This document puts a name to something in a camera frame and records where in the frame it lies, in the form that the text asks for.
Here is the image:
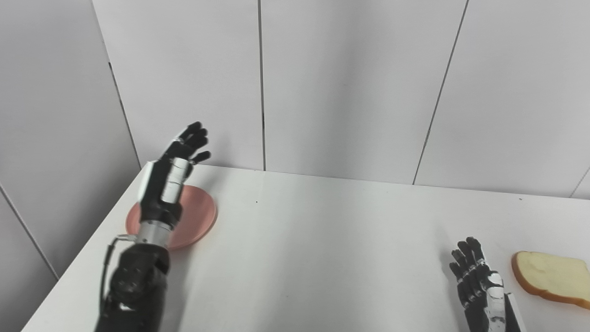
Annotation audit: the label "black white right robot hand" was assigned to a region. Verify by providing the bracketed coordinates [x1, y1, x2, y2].
[449, 237, 526, 332]

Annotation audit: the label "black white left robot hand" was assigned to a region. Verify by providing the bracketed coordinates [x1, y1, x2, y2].
[138, 122, 212, 226]

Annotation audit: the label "pink round plate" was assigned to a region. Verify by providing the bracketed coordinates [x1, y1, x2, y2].
[125, 184, 218, 251]

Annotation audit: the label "slice of white bread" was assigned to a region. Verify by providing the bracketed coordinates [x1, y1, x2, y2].
[511, 251, 590, 309]

